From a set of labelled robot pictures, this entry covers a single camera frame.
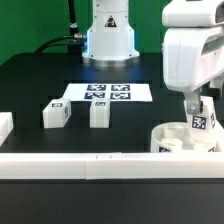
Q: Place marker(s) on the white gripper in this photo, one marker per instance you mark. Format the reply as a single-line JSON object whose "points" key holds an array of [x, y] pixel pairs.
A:
{"points": [[191, 58]]}

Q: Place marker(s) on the white round stool seat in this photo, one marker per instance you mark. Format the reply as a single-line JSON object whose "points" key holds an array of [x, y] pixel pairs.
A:
{"points": [[177, 137]]}

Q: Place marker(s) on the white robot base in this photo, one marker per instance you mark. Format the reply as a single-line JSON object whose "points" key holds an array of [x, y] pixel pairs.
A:
{"points": [[110, 39]]}

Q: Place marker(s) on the white marker sheet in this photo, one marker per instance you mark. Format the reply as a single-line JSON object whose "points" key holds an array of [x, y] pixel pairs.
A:
{"points": [[122, 92]]}

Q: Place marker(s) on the white front barrier rail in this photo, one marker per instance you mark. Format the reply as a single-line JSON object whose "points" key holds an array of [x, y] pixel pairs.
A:
{"points": [[111, 165]]}

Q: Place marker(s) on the white left barrier rail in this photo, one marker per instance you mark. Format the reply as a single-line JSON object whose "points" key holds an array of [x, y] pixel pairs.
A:
{"points": [[6, 125]]}

